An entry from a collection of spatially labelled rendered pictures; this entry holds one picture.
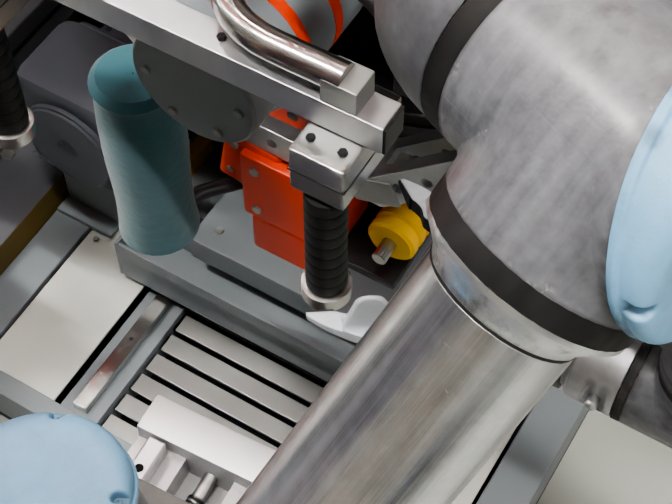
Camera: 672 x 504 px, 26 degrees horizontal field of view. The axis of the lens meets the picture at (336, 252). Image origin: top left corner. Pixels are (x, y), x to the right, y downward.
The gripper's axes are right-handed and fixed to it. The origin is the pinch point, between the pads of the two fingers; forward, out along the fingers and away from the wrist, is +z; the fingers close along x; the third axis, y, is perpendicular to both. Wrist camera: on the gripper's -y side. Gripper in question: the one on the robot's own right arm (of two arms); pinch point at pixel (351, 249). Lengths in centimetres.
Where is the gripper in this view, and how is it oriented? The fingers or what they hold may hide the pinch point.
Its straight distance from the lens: 118.0
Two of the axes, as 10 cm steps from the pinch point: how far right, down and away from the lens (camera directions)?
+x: -5.1, 7.2, -4.7
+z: -8.6, -4.3, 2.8
